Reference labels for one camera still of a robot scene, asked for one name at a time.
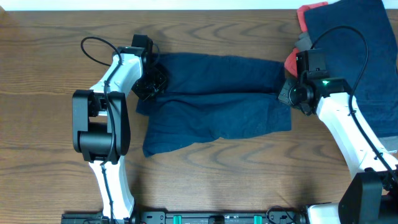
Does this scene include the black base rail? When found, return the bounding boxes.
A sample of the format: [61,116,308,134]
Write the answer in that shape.
[61,208,308,224]

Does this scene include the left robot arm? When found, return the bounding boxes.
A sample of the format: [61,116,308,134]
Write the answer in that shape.
[72,45,165,223]

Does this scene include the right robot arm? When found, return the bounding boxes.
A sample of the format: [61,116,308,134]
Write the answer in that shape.
[278,78,397,223]

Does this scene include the red folded garment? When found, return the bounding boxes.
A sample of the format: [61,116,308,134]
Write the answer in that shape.
[284,1,328,77]

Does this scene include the left black cable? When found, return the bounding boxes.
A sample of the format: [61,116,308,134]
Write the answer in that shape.
[80,36,161,224]

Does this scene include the folded navy garment on pile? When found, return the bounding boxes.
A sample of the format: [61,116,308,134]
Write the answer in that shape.
[304,0,397,138]

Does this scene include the grey folded garment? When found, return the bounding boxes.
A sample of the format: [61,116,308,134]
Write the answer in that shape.
[295,32,397,154]

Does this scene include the navy blue shorts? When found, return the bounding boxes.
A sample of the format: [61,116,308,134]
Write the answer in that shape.
[136,53,292,157]

